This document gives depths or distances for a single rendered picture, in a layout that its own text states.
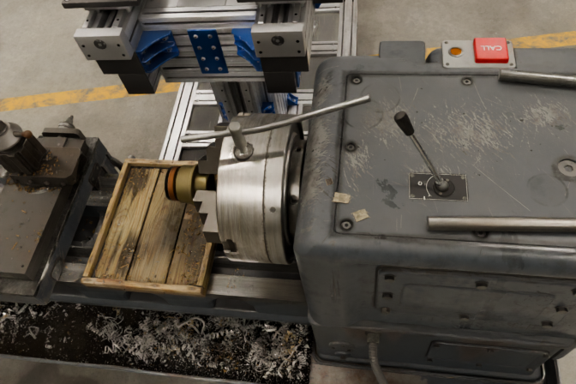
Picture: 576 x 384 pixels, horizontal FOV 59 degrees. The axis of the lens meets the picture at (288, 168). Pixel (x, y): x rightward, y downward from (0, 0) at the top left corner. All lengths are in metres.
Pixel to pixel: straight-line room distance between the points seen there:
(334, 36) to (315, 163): 1.81
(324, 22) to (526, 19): 1.13
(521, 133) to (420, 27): 2.12
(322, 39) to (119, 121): 1.16
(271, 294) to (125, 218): 0.44
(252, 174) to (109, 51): 0.73
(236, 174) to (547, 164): 0.53
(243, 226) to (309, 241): 0.17
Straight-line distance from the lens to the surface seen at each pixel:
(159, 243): 1.32
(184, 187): 1.09
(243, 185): 0.93
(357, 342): 1.33
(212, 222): 1.03
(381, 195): 0.86
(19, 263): 1.35
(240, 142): 0.91
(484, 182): 0.89
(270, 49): 1.39
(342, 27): 2.72
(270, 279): 1.22
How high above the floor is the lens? 1.99
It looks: 55 degrees down
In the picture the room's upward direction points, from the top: 12 degrees counter-clockwise
